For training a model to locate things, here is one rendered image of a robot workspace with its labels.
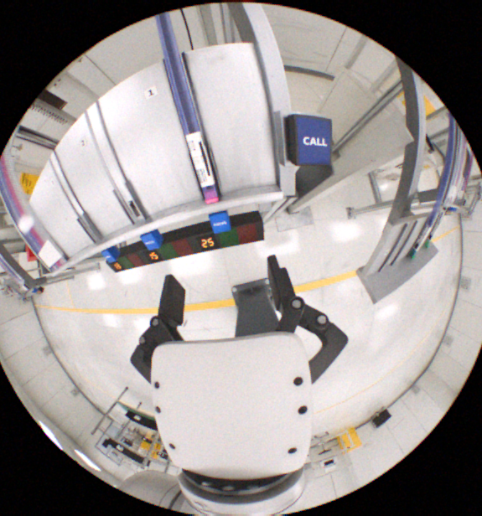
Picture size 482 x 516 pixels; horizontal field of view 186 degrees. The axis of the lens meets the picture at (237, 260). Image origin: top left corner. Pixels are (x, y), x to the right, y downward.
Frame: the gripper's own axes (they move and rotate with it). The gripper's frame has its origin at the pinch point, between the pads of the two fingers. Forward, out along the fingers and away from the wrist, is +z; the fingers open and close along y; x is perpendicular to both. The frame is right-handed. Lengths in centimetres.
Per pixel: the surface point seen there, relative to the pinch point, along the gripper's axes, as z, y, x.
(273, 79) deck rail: 9.0, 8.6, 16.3
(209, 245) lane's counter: 11.1, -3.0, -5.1
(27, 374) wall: -281, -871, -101
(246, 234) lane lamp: 11.1, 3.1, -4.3
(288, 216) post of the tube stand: 66, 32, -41
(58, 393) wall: -318, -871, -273
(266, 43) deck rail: 9.0, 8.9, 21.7
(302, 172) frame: 15.2, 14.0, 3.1
